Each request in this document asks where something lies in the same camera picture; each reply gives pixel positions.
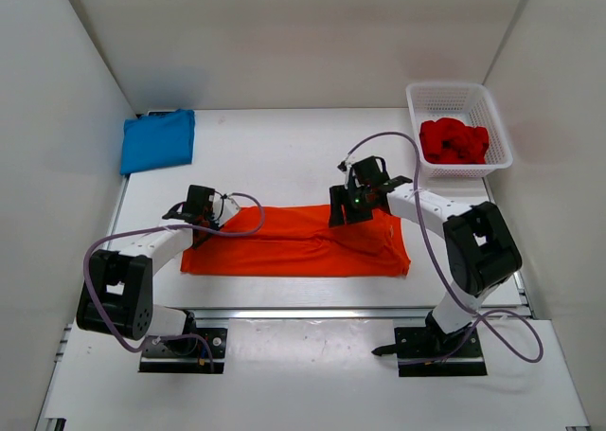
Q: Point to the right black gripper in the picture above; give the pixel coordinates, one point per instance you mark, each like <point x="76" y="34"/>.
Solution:
<point x="347" y="208"/>

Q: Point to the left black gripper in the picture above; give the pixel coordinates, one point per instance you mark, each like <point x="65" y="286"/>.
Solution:
<point x="199" y="235"/>

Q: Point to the orange t shirt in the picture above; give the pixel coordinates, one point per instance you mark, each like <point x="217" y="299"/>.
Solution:
<point x="298" y="242"/>

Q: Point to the blue t shirt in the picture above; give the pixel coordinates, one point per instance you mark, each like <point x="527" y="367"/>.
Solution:
<point x="158" y="141"/>

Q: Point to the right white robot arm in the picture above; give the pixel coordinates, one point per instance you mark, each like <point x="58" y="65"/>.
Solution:
<point x="480" y="249"/>

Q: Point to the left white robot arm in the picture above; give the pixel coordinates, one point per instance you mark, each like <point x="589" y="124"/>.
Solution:
<point x="118" y="288"/>

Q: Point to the red t shirt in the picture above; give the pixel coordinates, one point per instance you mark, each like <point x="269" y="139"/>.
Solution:
<point x="450" y="141"/>

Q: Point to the white plastic basket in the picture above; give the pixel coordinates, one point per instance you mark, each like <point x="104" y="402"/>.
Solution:
<point x="470" y="103"/>

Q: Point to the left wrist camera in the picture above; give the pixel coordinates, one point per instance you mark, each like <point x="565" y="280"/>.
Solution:
<point x="226" y="209"/>

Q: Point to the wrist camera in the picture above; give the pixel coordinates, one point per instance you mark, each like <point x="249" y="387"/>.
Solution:
<point x="226" y="209"/>
<point x="346" y="167"/>

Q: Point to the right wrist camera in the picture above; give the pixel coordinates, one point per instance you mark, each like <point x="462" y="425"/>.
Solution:
<point x="346" y="167"/>

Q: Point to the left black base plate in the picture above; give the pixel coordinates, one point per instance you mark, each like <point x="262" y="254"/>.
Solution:
<point x="188" y="357"/>

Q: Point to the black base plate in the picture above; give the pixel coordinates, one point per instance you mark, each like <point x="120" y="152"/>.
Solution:
<point x="188" y="357"/>
<point x="420" y="354"/>

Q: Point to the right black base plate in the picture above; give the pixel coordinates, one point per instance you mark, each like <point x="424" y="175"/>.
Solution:
<point x="420" y="354"/>

